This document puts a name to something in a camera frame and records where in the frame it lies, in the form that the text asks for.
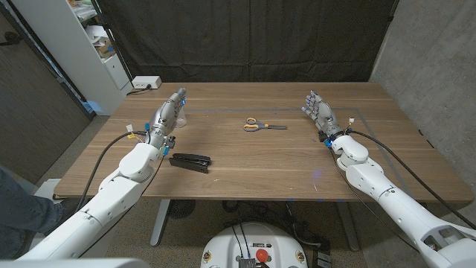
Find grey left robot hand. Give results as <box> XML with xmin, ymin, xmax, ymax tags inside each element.
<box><xmin>147</xmin><ymin>87</ymin><xmax>187</xmax><ymax>150</ymax></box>

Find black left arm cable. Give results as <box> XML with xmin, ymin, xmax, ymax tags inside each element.
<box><xmin>76</xmin><ymin>130</ymin><xmax>149</xmax><ymax>214</ymax></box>

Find black stapler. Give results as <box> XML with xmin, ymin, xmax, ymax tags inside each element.
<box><xmin>169</xmin><ymin>153</ymin><xmax>212</xmax><ymax>174</ymax></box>

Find white robot torso shell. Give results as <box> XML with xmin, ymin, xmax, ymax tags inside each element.
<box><xmin>0</xmin><ymin>258</ymin><xmax>150</xmax><ymax>268</ymax></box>

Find clear plastic measuring cup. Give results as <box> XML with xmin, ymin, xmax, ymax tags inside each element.
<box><xmin>174</xmin><ymin>107</ymin><xmax>187</xmax><ymax>129</ymax></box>

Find yellow handled scissors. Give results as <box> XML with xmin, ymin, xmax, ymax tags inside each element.
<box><xmin>243</xmin><ymin>117</ymin><xmax>289</xmax><ymax>133</ymax></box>

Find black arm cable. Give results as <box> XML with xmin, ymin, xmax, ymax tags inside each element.
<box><xmin>347</xmin><ymin>129</ymin><xmax>476</xmax><ymax>230</ymax></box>
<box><xmin>76</xmin><ymin>130</ymin><xmax>149</xmax><ymax>214</ymax></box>

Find grey table leg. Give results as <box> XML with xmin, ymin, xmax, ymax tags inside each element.
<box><xmin>149</xmin><ymin>199</ymin><xmax>172</xmax><ymax>247</ymax></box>
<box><xmin>336</xmin><ymin>201</ymin><xmax>361</xmax><ymax>252</ymax></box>

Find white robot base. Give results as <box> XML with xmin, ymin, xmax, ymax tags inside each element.
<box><xmin>200</xmin><ymin>222</ymin><xmax>309</xmax><ymax>268</ymax></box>

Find black backdrop curtain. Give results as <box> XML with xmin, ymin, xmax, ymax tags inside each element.
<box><xmin>95</xmin><ymin>0</ymin><xmax>399</xmax><ymax>83</ymax></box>

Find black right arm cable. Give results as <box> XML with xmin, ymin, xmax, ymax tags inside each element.
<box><xmin>347</xmin><ymin>129</ymin><xmax>476</xmax><ymax>230</ymax></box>

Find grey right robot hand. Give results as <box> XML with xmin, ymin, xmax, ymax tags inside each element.
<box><xmin>300</xmin><ymin>89</ymin><xmax>345</xmax><ymax>141</ymax></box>

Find black power adapter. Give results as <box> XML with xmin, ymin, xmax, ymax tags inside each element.
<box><xmin>312</xmin><ymin>248</ymin><xmax>332</xmax><ymax>268</ymax></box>

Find white shelf cabinet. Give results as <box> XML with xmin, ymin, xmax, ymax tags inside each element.
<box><xmin>10</xmin><ymin>0</ymin><xmax>134</xmax><ymax>116</ymax></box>

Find person leg in jeans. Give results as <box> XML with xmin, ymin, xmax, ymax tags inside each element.
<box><xmin>0</xmin><ymin>166</ymin><xmax>65</xmax><ymax>260</ymax></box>

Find cardboard box with blue tape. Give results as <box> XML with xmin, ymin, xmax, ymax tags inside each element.
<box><xmin>94</xmin><ymin>36</ymin><xmax>116</xmax><ymax>60</ymax></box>

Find black door handle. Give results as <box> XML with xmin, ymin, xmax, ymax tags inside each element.
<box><xmin>0</xmin><ymin>31</ymin><xmax>23</xmax><ymax>48</ymax></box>

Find white power strip box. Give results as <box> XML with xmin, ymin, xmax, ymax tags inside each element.
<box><xmin>132</xmin><ymin>75</ymin><xmax>163</xmax><ymax>90</ymax></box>

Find round black floor fan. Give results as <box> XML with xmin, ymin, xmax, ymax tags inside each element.
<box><xmin>167</xmin><ymin>200</ymin><xmax>197</xmax><ymax>220</ymax></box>

